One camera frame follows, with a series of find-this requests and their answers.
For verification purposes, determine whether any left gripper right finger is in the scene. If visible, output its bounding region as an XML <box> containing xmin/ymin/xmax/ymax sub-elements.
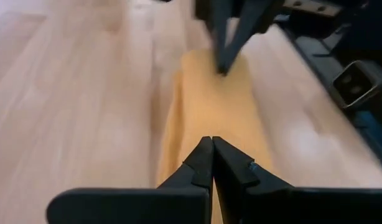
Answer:
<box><xmin>212</xmin><ymin>136</ymin><xmax>294</xmax><ymax>224</ymax></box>

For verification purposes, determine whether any black aluminium table frame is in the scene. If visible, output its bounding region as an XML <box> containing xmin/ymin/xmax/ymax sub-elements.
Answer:
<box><xmin>276</xmin><ymin>14</ymin><xmax>382</xmax><ymax>172</ymax></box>

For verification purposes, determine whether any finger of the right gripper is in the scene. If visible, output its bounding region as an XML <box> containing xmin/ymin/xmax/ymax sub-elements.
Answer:
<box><xmin>209</xmin><ymin>0</ymin><xmax>234</xmax><ymax>75</ymax></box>
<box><xmin>224</xmin><ymin>0</ymin><xmax>274</xmax><ymax>75</ymax></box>

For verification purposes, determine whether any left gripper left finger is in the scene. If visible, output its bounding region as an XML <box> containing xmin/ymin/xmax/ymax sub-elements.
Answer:
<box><xmin>156</xmin><ymin>136</ymin><xmax>215</xmax><ymax>224</ymax></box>

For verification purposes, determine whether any black silver-rimmed camera box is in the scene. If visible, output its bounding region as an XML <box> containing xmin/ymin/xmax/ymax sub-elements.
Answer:
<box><xmin>330</xmin><ymin>60</ymin><xmax>382</xmax><ymax>110</ymax></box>

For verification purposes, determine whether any yellow waffle-weave towel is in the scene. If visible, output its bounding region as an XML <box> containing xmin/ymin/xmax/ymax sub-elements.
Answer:
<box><xmin>156</xmin><ymin>48</ymin><xmax>274</xmax><ymax>224</ymax></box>

